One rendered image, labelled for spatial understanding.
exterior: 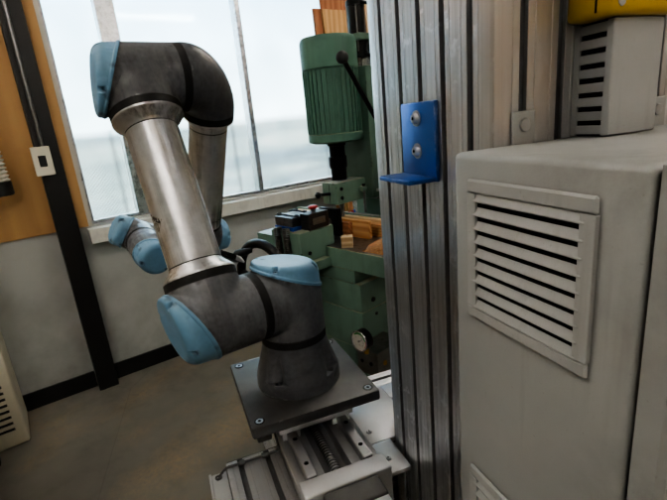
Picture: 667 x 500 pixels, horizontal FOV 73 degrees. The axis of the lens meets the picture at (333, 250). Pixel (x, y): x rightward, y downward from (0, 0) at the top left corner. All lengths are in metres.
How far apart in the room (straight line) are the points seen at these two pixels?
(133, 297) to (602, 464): 2.53
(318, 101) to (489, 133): 1.01
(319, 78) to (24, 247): 1.72
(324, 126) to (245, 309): 0.84
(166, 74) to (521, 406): 0.69
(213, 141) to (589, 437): 0.78
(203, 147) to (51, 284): 1.82
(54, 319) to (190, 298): 2.03
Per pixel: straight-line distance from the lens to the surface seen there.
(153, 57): 0.84
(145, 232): 1.10
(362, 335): 1.28
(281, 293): 0.73
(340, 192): 1.47
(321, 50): 1.43
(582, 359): 0.36
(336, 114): 1.42
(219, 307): 0.70
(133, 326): 2.79
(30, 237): 2.60
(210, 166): 0.96
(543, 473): 0.45
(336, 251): 1.35
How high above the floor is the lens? 1.27
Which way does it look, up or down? 16 degrees down
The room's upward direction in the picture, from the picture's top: 6 degrees counter-clockwise
